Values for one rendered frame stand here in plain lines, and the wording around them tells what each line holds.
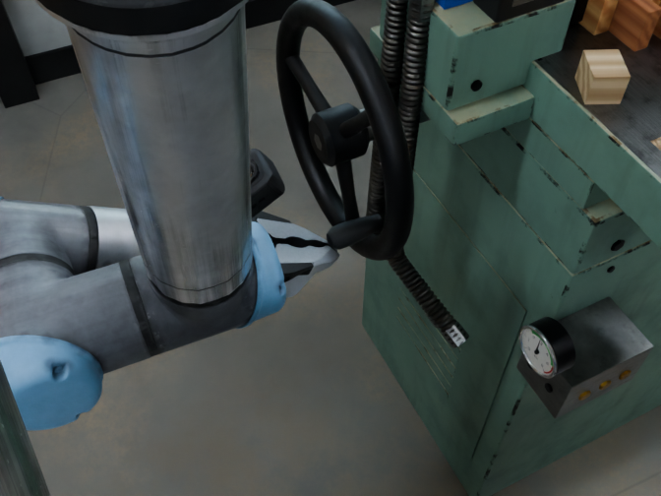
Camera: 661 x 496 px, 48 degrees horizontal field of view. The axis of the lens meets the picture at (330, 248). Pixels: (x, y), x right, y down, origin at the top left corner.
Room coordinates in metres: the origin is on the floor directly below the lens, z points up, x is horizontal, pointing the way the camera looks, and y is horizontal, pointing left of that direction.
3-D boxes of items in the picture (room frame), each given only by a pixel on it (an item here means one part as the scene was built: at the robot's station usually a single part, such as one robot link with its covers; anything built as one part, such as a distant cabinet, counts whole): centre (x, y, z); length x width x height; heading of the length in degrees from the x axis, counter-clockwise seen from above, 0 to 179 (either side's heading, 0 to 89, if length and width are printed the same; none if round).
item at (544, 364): (0.42, -0.24, 0.65); 0.06 x 0.04 x 0.08; 27
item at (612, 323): (0.45, -0.30, 0.58); 0.12 x 0.08 x 0.08; 117
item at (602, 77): (0.56, -0.26, 0.92); 0.04 x 0.03 x 0.03; 2
